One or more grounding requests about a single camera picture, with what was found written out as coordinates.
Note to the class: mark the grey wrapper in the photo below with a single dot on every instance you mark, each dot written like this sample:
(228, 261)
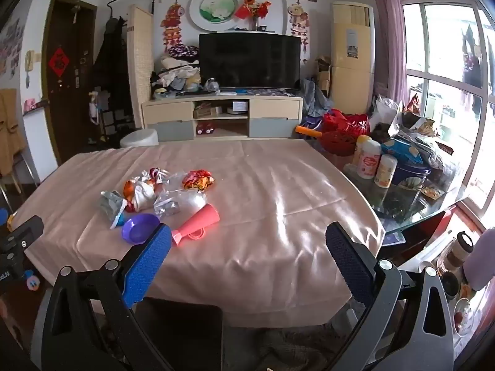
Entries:
(110, 203)

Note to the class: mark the clear plastic bag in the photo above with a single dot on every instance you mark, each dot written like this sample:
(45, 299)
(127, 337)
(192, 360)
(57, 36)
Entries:
(187, 199)

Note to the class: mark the coat rack with dark coats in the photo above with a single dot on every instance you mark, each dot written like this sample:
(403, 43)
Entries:
(112, 69)

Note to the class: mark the blue cloth heap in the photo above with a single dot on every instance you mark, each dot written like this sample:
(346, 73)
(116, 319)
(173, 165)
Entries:
(313, 96)

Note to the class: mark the red toy car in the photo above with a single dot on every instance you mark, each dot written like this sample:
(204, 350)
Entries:
(206, 128)

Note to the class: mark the blue snack bag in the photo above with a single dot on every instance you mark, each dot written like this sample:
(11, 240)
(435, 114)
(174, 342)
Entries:
(402, 150)

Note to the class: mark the beige television cabinet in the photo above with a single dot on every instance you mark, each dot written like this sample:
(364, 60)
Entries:
(274, 110)

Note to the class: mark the red plastic basket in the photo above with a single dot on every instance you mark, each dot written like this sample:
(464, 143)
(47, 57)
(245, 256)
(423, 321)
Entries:
(344, 131)

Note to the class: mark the vase with red flowers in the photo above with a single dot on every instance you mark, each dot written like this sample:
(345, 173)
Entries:
(253, 7)

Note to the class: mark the pile of clothes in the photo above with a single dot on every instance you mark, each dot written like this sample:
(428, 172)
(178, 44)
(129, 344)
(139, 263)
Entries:
(176, 73)

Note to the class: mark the black television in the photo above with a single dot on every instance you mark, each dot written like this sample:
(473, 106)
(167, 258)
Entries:
(249, 60)

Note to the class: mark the blue round tin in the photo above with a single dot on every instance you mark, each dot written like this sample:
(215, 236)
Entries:
(410, 174)

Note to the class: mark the black chair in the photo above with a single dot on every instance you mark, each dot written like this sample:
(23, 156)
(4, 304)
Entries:
(181, 336)

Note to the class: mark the round framed wall picture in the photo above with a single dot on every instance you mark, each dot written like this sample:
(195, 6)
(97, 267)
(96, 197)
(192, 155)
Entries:
(214, 7)

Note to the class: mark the red hanging wall decoration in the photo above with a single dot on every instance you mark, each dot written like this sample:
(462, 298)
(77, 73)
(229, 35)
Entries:
(172, 23)

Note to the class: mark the white bottle with yellow label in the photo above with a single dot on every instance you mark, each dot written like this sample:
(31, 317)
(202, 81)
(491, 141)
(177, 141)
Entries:
(384, 172)

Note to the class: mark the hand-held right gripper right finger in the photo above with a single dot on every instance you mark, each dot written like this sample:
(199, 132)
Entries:
(348, 266)

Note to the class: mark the red diamond door sticker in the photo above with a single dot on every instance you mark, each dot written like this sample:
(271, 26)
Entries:
(58, 59)

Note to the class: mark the dark brown door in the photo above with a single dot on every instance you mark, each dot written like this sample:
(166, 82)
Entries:
(69, 104)

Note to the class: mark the cardboard boxes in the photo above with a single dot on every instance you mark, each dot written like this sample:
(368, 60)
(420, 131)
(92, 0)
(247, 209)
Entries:
(352, 81)
(324, 75)

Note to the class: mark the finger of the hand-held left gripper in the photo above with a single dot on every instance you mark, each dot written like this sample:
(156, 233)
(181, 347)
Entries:
(27, 232)

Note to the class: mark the hanging doll wall decoration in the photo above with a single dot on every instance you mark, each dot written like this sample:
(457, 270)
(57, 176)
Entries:
(298, 23)

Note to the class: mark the red and yellow wrapper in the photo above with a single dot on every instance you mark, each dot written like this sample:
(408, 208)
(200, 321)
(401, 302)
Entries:
(197, 179)

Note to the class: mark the pink toy horn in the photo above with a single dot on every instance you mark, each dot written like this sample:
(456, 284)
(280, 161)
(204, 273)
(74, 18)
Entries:
(201, 220)

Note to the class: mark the red and silver wrapper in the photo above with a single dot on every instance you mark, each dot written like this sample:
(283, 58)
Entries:
(154, 173)

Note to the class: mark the wall intercom phone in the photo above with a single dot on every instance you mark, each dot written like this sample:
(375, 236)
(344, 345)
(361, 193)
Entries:
(30, 60)

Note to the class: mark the purple plastic bowl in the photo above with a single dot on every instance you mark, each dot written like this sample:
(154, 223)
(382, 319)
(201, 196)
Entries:
(137, 228)

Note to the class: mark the glass side table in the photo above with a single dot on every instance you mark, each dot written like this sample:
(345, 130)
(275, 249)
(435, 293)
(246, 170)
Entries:
(406, 208)

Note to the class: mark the pink tablecloth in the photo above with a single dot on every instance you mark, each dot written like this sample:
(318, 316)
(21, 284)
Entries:
(251, 201)

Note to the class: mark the thermos cup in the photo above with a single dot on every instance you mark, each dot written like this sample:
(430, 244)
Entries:
(458, 251)

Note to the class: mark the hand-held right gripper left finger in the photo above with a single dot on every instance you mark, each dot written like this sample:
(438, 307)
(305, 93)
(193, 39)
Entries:
(147, 266)

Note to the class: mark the white box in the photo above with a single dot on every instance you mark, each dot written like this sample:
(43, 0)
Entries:
(239, 107)

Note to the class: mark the flat cardboard box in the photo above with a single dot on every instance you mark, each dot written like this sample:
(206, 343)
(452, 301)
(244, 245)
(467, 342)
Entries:
(207, 112)

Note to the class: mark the rolled bamboo mat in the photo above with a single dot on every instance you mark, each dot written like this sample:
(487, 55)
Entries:
(141, 65)

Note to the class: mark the window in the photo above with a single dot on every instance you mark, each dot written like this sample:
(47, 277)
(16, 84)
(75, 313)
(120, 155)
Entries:
(437, 46)

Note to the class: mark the purple curtain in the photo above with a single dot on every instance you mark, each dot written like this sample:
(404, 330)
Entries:
(386, 27)

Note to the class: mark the white round stool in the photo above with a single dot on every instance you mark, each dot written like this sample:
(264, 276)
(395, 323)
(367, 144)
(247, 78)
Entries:
(139, 139)

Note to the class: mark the white bottle with red label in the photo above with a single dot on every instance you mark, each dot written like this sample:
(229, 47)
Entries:
(367, 158)

